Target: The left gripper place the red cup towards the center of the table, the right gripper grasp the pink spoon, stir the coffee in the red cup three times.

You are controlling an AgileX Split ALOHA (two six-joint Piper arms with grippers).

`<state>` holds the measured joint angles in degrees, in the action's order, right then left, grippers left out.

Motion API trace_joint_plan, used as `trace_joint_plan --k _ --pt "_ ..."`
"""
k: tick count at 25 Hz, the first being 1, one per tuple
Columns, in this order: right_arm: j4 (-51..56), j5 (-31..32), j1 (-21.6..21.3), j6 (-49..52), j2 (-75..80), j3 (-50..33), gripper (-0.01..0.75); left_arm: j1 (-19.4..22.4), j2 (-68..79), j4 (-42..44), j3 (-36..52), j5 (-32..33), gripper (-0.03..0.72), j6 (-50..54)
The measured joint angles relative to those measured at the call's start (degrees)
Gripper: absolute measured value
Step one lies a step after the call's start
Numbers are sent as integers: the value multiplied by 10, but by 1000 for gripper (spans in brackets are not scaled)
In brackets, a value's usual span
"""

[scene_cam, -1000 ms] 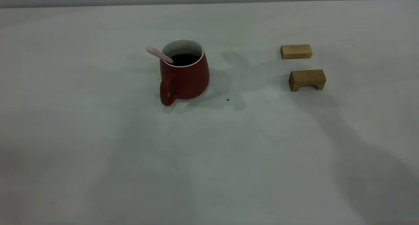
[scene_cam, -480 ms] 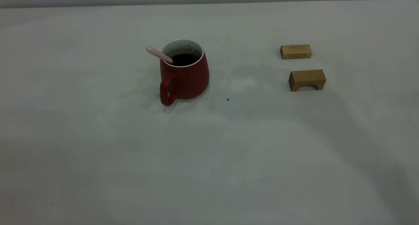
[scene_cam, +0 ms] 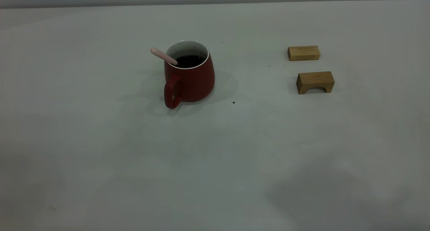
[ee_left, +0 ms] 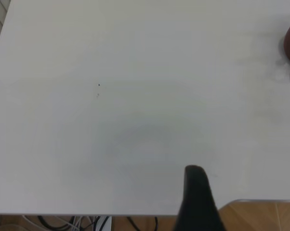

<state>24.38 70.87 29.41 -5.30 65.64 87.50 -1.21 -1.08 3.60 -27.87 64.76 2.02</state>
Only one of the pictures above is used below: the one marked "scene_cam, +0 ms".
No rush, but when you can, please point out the pink handled metal spoon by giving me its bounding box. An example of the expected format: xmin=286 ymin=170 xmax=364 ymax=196
xmin=150 ymin=47 xmax=178 ymax=66

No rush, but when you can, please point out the arched wooden block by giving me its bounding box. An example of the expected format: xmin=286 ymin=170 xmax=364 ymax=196
xmin=296 ymin=71 xmax=335 ymax=95

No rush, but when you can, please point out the flat wooden block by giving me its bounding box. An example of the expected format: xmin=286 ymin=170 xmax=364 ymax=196
xmin=288 ymin=46 xmax=320 ymax=61

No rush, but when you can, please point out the red ceramic mug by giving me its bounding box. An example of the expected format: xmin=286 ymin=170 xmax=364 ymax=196
xmin=164 ymin=40 xmax=215 ymax=109

